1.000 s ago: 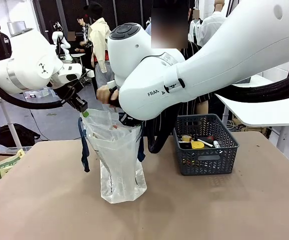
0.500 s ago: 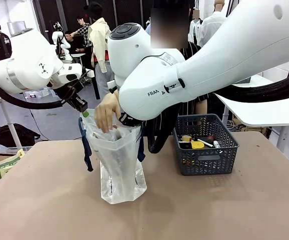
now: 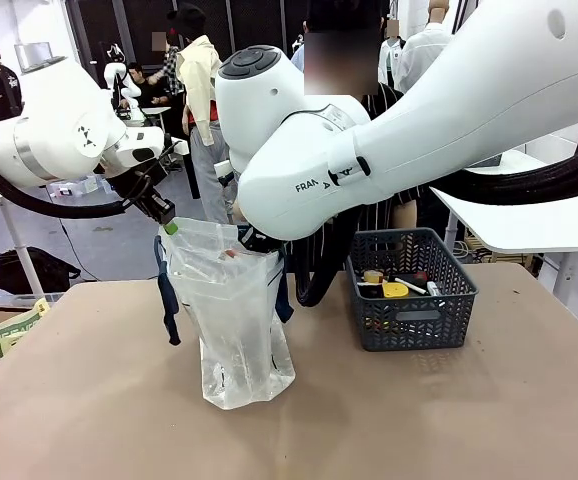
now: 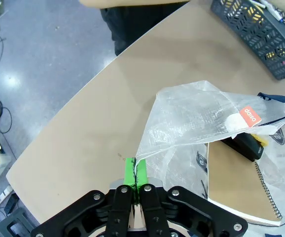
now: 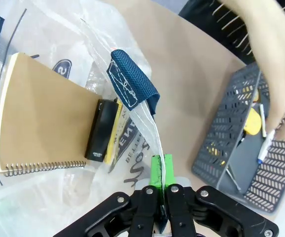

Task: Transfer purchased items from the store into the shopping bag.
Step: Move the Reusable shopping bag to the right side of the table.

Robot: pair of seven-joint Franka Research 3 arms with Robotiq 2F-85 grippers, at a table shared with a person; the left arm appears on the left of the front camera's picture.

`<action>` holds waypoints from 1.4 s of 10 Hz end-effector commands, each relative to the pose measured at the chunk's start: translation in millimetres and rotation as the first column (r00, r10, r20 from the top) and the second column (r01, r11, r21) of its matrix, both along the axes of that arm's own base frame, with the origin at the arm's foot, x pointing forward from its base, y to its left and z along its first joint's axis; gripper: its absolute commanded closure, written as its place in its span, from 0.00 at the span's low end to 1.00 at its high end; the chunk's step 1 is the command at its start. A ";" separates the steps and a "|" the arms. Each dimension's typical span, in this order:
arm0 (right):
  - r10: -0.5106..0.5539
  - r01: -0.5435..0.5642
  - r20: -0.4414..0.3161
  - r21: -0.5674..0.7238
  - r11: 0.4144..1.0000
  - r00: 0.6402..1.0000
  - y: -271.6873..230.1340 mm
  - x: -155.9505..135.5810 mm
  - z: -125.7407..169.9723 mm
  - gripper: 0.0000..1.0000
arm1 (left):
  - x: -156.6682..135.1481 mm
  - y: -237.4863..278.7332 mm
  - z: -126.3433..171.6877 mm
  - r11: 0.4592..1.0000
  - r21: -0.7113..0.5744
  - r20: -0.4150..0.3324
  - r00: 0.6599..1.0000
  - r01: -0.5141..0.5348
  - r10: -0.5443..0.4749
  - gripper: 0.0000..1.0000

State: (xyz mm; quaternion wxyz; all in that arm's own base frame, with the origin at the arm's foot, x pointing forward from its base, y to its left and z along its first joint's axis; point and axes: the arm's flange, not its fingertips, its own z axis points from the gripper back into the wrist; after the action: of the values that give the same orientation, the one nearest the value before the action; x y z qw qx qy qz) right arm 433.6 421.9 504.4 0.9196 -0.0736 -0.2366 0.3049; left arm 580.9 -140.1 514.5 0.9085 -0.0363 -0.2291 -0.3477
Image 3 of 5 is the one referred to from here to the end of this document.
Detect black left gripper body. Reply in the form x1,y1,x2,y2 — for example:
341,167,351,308
110,170,163,216

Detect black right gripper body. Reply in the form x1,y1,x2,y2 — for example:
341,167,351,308
237,225,285,254

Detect clear plastic shopping bag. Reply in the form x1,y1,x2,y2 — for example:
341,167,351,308
153,215,298,411

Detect green print paper bag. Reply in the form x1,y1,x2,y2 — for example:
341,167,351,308
0,298,51,359

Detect small clear box with parts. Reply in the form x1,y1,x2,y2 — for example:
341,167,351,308
46,174,115,200

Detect small white background table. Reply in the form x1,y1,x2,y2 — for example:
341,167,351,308
138,104,173,137

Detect seated person in black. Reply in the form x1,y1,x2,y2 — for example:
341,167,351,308
127,62,173,109

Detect person in beige jacket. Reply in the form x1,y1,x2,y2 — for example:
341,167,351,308
166,2,233,225

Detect person in checked shirt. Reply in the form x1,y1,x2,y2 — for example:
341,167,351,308
146,30,186,99

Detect black backpack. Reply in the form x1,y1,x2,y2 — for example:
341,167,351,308
0,246,83,296

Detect white marker pen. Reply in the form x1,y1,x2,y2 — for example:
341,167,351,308
393,276,428,295

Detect person in black t-shirt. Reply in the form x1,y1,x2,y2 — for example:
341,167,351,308
0,47,24,123

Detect dark grey plastic basket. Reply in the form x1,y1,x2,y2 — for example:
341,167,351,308
346,227,480,353

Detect person in white green top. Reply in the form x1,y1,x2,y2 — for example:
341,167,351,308
377,19,406,86

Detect person in white shirt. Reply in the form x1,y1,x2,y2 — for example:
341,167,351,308
397,0,454,94

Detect large white side table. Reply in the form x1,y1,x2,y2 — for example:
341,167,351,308
428,149,578,301

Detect thin black floor cable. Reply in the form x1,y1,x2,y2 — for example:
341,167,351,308
57,218,98,282

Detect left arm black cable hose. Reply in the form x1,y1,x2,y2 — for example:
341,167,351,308
0,154,143,221

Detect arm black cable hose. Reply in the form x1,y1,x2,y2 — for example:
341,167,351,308
0,154,143,221
293,132,578,307

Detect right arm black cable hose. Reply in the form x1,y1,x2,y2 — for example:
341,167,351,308
293,132,578,307

